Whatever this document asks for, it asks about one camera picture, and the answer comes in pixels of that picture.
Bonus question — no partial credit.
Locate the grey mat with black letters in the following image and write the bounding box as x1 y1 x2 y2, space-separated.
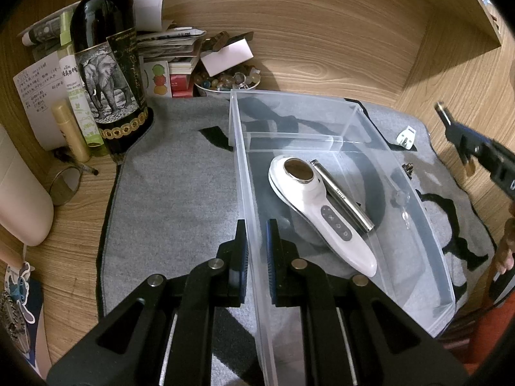
99 98 494 385

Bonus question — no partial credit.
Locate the white card on bowl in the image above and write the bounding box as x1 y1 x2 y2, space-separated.
201 39 253 77

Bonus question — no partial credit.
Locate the cartoon sticker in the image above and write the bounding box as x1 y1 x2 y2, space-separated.
0 261 38 355

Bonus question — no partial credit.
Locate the yellow lip balm tube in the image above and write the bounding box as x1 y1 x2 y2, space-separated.
51 98 91 163

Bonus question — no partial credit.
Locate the clear plastic storage bin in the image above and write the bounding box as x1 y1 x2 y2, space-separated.
229 91 456 385

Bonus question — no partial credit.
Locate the stack of books and papers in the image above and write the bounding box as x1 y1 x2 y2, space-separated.
18 0 206 75

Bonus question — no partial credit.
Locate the dark wine bottle elephant label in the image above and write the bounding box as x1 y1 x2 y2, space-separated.
71 0 154 157

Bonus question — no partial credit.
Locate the orange jacket sleeve forearm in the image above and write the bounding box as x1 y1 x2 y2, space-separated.
463 268 514 375

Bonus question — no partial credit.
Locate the white bowl of stones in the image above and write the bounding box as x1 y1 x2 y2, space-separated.
193 64 261 98

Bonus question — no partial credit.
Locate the key bunch with harmonica keychain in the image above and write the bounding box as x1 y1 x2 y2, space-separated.
391 168 411 230

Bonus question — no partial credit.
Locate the white handwritten note paper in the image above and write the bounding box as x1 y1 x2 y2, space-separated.
13 51 67 151

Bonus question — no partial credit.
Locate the round glass lens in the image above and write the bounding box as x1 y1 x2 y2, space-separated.
49 164 98 207

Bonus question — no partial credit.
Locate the person right hand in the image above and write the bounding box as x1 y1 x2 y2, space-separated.
494 203 515 274

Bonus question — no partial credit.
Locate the white handheld massager device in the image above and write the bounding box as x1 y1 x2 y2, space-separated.
268 155 378 277

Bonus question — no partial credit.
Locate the green white tube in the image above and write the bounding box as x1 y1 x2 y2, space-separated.
58 11 103 149

